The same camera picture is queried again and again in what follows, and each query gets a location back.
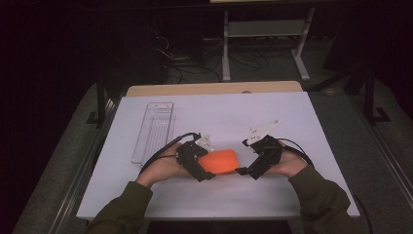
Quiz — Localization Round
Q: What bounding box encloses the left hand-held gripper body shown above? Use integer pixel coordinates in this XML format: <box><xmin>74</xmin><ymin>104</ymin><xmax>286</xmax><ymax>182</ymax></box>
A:
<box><xmin>175</xmin><ymin>133</ymin><xmax>216</xmax><ymax>174</ymax></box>

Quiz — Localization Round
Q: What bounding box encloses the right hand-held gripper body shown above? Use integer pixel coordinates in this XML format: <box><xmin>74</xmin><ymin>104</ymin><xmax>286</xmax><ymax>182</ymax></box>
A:
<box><xmin>243</xmin><ymin>119</ymin><xmax>284</xmax><ymax>175</ymax></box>

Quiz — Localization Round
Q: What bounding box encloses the orange phone case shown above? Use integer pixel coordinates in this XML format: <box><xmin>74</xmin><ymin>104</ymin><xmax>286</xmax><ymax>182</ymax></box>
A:
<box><xmin>197</xmin><ymin>148</ymin><xmax>242</xmax><ymax>176</ymax></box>

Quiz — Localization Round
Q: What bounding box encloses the clear plastic tray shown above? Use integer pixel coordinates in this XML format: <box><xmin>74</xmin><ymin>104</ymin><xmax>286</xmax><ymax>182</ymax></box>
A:
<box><xmin>131</xmin><ymin>101</ymin><xmax>176</xmax><ymax>166</ymax></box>

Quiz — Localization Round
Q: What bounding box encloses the person's right hand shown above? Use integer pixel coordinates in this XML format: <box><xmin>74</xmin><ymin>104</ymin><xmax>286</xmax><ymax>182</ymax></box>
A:
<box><xmin>268</xmin><ymin>141</ymin><xmax>309</xmax><ymax>178</ymax></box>

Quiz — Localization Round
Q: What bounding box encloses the person's left hand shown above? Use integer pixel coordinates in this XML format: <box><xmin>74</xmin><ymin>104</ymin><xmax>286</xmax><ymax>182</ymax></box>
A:
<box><xmin>135</xmin><ymin>142</ymin><xmax>193</xmax><ymax>189</ymax></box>

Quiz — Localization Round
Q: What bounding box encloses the black metal stand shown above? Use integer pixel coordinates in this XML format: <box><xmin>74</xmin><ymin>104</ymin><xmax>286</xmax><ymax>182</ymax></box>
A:
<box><xmin>362</xmin><ymin>60</ymin><xmax>393</xmax><ymax>127</ymax></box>
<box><xmin>85</xmin><ymin>73</ymin><xmax>110</xmax><ymax>129</ymax></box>

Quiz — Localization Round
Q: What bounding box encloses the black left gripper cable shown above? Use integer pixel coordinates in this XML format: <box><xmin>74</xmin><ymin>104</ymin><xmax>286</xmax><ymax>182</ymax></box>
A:
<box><xmin>138</xmin><ymin>131</ymin><xmax>203</xmax><ymax>176</ymax></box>

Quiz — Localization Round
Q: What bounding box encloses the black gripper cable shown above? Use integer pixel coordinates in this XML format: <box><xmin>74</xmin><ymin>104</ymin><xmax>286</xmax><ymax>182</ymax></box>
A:
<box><xmin>138</xmin><ymin>131</ymin><xmax>203</xmax><ymax>176</ymax></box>
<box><xmin>277</xmin><ymin>137</ymin><xmax>374</xmax><ymax>234</ymax></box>

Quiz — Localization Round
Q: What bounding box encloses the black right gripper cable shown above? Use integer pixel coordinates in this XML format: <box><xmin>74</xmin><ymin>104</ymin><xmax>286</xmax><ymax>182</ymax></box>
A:
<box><xmin>277</xmin><ymin>137</ymin><xmax>374</xmax><ymax>234</ymax></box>

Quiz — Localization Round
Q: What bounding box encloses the bundle of black floor cables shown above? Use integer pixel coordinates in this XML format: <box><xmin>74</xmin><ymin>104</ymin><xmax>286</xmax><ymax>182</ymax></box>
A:
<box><xmin>155</xmin><ymin>34</ymin><xmax>282</xmax><ymax>84</ymax></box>

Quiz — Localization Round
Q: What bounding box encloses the white desk frame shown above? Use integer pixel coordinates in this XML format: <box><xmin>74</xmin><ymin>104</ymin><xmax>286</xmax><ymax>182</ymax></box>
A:
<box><xmin>208</xmin><ymin>0</ymin><xmax>317</xmax><ymax>83</ymax></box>

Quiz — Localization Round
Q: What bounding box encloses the aluminium rail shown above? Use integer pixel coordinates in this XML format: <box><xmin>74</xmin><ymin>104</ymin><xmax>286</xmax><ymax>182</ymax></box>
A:
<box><xmin>48</xmin><ymin>97</ymin><xmax>119</xmax><ymax>234</ymax></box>
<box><xmin>352</xmin><ymin>94</ymin><xmax>413</xmax><ymax>200</ymax></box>

